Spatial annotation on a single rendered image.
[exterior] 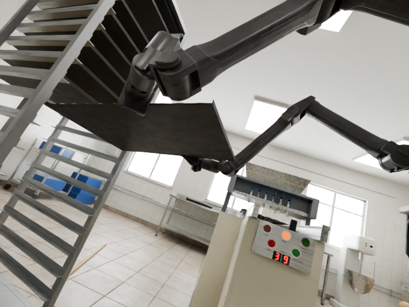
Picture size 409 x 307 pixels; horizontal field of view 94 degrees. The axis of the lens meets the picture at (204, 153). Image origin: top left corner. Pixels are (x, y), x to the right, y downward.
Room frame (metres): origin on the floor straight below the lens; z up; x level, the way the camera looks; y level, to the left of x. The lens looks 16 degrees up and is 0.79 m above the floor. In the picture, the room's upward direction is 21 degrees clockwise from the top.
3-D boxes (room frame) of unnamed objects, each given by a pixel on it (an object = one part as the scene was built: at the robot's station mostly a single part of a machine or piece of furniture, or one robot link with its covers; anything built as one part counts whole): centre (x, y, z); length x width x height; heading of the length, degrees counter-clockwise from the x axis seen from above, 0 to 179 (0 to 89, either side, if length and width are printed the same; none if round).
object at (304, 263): (0.86, -0.46, 0.77); 0.24 x 0.04 x 0.14; 75
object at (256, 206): (1.84, -0.57, 0.87); 2.01 x 0.03 x 0.07; 165
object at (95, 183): (4.76, 2.39, 0.50); 0.60 x 0.40 x 0.20; 173
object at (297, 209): (1.70, -0.68, 1.01); 0.72 x 0.33 x 0.34; 75
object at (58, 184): (3.83, 2.61, 0.29); 0.56 x 0.38 x 0.20; 179
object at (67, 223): (1.11, 0.69, 0.51); 0.64 x 0.03 x 0.03; 67
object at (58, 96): (0.93, 0.76, 1.05); 0.60 x 0.40 x 0.01; 67
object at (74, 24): (0.75, 0.85, 1.32); 0.64 x 0.03 x 0.03; 67
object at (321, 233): (1.77, -0.85, 0.87); 2.01 x 0.03 x 0.07; 165
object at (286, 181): (1.70, -0.68, 1.25); 0.56 x 0.29 x 0.14; 75
